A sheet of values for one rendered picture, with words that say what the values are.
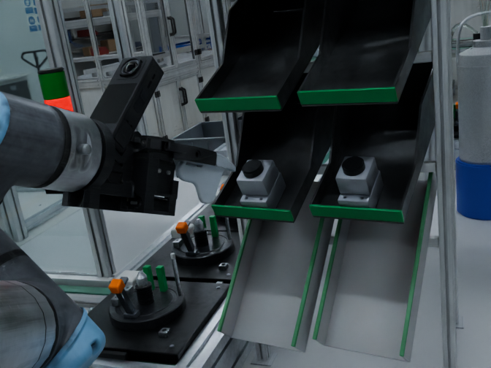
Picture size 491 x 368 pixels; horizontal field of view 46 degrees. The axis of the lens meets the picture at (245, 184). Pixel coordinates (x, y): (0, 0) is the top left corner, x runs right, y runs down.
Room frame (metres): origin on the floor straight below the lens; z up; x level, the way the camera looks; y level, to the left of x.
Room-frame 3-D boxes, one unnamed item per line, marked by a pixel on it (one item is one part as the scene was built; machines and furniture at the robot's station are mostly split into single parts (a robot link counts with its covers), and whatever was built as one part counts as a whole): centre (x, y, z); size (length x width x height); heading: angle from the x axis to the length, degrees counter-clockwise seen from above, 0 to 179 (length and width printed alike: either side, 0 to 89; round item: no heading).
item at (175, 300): (0.97, 0.21, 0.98); 0.14 x 0.14 x 0.02
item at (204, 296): (0.97, 0.21, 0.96); 0.24 x 0.24 x 0.02; 68
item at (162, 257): (1.21, 0.11, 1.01); 0.24 x 0.24 x 0.13; 68
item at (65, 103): (1.15, 0.34, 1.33); 0.05 x 0.05 x 0.05
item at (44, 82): (1.15, 0.34, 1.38); 0.05 x 0.05 x 0.05
